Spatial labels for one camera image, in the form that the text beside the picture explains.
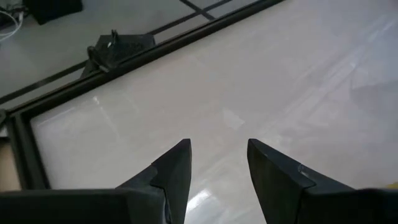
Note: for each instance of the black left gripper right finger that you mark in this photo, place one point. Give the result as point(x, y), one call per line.
point(276, 186)

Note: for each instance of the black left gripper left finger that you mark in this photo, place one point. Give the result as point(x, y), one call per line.
point(171, 186)

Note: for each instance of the yellow object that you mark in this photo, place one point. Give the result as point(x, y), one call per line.
point(393, 186)

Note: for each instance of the tan cardboard box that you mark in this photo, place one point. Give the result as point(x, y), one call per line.
point(7, 165)

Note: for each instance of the black box on floor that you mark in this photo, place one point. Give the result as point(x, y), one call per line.
point(53, 9)

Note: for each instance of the black bracket on table frame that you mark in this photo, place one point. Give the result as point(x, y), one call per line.
point(121, 48)

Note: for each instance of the black table edge frame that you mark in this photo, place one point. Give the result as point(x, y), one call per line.
point(186, 39)

